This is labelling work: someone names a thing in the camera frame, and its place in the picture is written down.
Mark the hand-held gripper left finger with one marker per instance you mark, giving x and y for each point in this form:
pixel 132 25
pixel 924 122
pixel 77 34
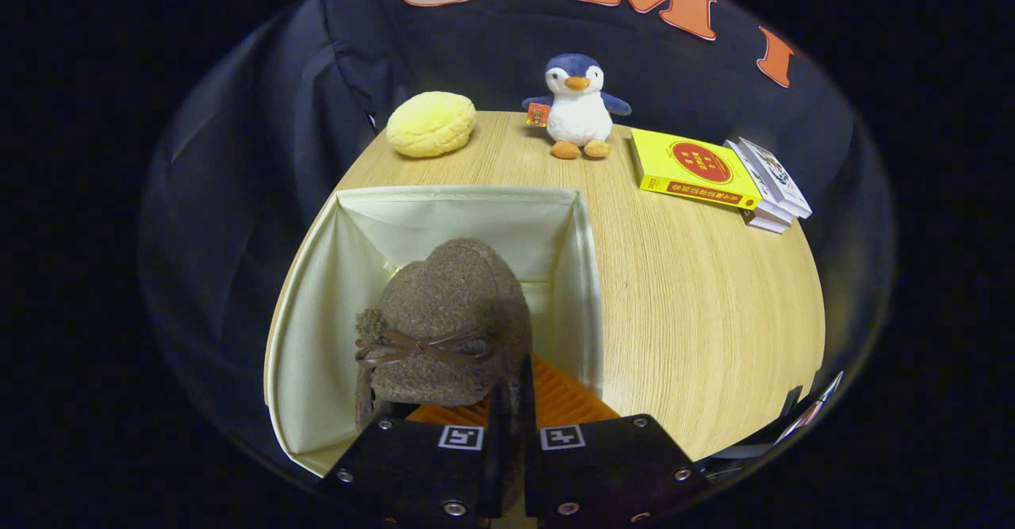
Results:
pixel 412 465

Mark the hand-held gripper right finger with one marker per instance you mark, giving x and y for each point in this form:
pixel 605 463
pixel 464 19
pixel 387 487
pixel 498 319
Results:
pixel 526 434

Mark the cream fabric storage box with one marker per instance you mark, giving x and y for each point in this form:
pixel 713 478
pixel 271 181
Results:
pixel 444 216

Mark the yellow round plush bun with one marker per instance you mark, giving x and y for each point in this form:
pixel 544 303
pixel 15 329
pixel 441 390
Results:
pixel 430 124

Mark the blue white penguin plush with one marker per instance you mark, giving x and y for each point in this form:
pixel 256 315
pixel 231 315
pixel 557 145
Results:
pixel 579 120

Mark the brown fuzzy shoe with bow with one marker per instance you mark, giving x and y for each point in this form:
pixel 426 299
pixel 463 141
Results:
pixel 452 299

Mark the yellow book with red circle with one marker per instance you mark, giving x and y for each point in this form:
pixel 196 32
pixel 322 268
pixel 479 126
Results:
pixel 690 168

